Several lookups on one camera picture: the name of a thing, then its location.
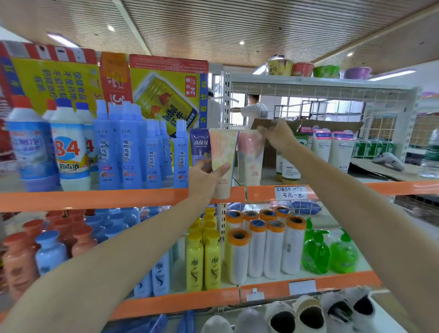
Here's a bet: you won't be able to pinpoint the person's right hand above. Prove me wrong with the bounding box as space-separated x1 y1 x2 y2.
257 118 299 156

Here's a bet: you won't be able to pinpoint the person's left hand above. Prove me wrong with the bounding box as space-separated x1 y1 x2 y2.
187 158 231 204

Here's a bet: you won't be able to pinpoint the cream yellow cosmetic tube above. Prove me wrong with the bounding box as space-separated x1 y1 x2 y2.
209 129 239 200

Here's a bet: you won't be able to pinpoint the pink cosmetic tube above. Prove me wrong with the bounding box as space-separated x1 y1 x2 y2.
237 130 265 187

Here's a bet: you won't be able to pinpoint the person's right forearm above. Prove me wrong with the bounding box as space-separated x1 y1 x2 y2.
279 142 439 333

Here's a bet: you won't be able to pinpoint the person's left forearm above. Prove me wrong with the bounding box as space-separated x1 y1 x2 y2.
0 195 216 333

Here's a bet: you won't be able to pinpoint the purple cosmetic tube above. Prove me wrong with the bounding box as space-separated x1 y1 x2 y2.
189 129 212 172

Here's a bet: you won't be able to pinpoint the green bottle white label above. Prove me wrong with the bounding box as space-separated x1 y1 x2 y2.
276 134 310 183

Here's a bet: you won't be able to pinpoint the white facial cleanser tube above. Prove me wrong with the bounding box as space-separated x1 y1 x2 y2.
310 130 332 164
329 132 355 174

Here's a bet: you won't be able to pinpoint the yellow instant noodle bowl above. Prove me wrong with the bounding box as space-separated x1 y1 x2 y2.
266 58 295 77

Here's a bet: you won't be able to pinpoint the open brown cardboard box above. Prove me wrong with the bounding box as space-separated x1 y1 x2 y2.
250 118 364 169

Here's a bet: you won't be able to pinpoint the handwritten white price tag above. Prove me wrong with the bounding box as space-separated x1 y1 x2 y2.
274 185 307 202

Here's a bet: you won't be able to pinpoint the red instant noodle bowl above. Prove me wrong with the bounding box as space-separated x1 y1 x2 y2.
292 62 315 78

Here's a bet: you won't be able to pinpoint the group of masking film rolls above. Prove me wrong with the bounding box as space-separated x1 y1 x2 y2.
224 206 308 285

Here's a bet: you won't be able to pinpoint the row of yellow shampoo bottles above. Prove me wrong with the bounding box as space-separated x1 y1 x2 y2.
185 207 222 292

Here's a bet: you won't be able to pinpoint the green instant noodle bowl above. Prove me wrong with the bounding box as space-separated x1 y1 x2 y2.
313 65 341 79

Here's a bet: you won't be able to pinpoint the blue mesh sponge packet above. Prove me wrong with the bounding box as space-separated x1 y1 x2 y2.
292 201 322 215

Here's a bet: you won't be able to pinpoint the row of blue spray bottles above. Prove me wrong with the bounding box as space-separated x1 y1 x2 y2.
93 99 189 191

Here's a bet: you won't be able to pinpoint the yellow red drink carton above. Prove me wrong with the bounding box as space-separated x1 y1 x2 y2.
99 52 209 138

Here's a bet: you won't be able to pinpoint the purple instant noodle bowl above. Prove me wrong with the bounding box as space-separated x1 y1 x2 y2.
340 67 372 80

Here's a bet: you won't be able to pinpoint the white blue shampoo bottle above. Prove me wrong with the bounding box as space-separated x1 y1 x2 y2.
151 252 171 297
133 271 153 298

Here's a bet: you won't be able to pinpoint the orange beam shelf rack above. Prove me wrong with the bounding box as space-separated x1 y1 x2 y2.
0 186 247 323

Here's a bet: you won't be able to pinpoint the flat brown cardboard sheet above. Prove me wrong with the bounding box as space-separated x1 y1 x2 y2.
349 157 430 183

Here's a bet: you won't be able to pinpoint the white price label gun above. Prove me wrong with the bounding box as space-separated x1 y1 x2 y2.
372 152 405 172

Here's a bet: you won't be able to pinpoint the white disinfectant bottle blue cap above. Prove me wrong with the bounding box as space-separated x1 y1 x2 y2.
75 102 100 173
50 98 92 192

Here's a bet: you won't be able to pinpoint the blank white shelf label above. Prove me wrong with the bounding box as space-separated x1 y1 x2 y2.
289 280 317 296

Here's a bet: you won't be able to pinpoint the long ceiling light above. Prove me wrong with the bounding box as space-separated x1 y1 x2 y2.
368 69 417 82
47 32 80 48

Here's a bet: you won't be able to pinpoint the blue plastic packets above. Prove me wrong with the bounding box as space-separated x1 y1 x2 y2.
126 310 197 333

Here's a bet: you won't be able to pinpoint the row of white slippers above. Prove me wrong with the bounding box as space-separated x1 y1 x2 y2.
201 286 382 333

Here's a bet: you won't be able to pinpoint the group of light blue bottles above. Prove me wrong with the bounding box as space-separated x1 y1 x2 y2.
34 207 141 277

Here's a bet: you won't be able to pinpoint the blue label bottle red cap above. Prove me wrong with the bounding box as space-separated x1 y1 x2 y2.
5 96 61 193

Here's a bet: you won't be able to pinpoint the yellow red printed cardboard box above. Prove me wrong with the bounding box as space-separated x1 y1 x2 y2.
0 40 103 115

